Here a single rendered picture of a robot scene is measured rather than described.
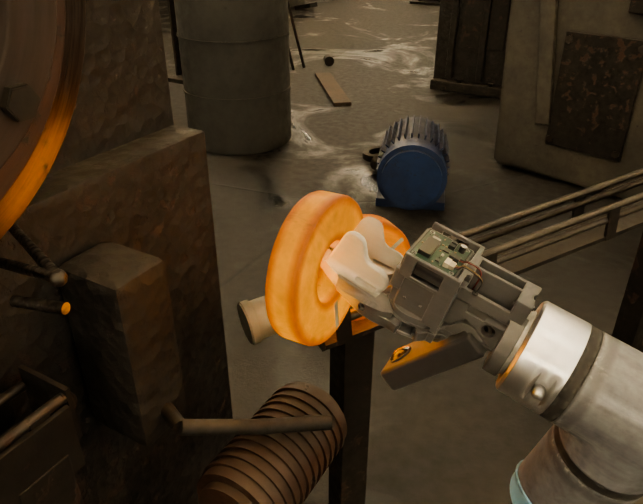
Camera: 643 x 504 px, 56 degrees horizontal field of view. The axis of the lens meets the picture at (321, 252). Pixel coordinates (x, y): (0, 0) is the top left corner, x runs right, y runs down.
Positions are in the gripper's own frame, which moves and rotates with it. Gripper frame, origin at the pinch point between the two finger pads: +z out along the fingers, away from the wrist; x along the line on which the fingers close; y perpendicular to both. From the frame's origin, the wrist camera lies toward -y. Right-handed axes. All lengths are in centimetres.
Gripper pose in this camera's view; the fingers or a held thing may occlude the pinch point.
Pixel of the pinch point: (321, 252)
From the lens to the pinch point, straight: 59.8
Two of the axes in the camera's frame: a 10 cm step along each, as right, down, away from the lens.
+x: -5.0, 4.2, -7.6
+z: -8.3, -4.8, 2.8
